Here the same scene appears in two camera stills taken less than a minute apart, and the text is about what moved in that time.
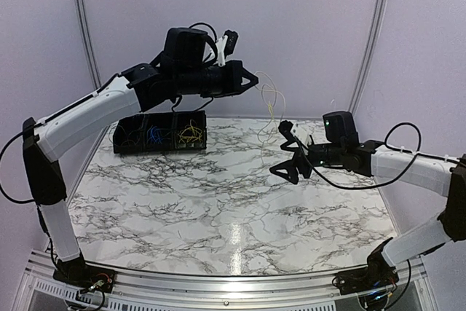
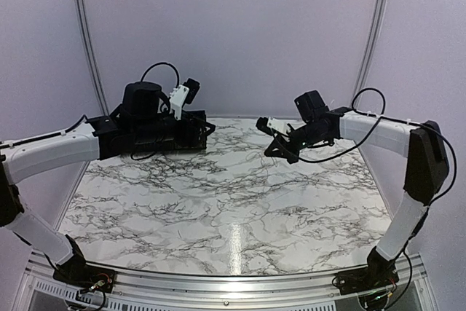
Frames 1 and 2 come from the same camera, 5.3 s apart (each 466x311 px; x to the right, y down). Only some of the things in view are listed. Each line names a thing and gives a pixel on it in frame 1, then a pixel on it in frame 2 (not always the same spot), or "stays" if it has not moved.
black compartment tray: (162, 131) stays
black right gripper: (290, 165) to (284, 151)
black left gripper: (234, 85) to (193, 140)
